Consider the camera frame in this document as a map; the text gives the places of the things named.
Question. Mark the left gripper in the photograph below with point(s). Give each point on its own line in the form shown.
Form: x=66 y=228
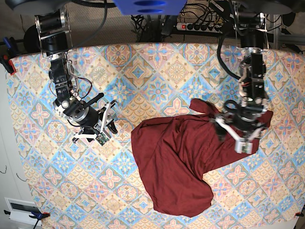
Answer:
x=244 y=118

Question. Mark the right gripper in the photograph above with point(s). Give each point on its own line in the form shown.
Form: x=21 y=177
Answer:
x=86 y=117

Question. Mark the dark red t-shirt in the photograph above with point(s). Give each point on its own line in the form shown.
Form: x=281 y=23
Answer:
x=172 y=154

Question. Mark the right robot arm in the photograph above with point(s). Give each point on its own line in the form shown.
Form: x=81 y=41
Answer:
x=52 y=23

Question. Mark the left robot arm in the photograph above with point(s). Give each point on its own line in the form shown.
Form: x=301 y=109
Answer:
x=247 y=19

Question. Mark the patterned tile tablecloth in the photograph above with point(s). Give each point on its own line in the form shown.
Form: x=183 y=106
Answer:
x=88 y=186

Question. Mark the black round stool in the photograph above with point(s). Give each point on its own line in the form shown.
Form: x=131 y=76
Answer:
x=31 y=40

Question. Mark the white power strip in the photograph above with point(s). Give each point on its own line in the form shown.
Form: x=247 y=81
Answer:
x=182 y=26

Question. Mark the orange clamp lower right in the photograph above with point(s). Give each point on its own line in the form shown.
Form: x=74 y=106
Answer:
x=299 y=214

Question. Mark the blue orange clamp upper left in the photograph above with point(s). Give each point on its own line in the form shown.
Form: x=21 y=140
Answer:
x=5 y=59

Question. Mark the blue orange clamp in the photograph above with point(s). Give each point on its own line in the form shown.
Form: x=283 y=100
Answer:
x=38 y=215
x=5 y=59

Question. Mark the blue orange clamp lower left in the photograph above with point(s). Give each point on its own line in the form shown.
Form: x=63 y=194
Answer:
x=38 y=215

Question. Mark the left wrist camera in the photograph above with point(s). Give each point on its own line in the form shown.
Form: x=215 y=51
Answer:
x=243 y=147

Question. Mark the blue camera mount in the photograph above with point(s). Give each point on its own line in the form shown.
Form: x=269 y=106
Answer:
x=150 y=7

